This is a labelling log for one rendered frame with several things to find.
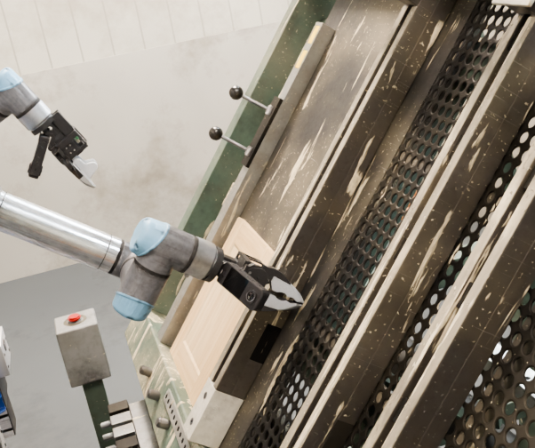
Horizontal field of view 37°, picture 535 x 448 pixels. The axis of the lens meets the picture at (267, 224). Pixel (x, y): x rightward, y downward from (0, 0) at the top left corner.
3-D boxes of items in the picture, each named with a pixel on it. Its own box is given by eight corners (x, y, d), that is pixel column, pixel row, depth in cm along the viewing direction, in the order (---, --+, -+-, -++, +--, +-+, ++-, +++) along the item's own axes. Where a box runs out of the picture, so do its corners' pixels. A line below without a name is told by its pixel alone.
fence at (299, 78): (170, 339, 225) (156, 334, 224) (329, 28, 213) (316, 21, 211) (172, 347, 221) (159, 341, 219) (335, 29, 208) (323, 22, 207)
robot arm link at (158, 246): (123, 246, 155) (144, 208, 153) (175, 267, 159) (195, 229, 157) (128, 261, 148) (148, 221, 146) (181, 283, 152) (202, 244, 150)
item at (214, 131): (251, 159, 215) (208, 136, 217) (258, 147, 215) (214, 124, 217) (248, 159, 212) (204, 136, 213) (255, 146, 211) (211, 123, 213)
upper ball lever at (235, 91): (272, 119, 214) (227, 96, 216) (278, 107, 213) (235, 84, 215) (269, 118, 210) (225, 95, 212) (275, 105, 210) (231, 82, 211)
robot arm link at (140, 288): (144, 306, 163) (169, 260, 161) (147, 330, 153) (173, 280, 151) (108, 291, 161) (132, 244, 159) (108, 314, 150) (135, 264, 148)
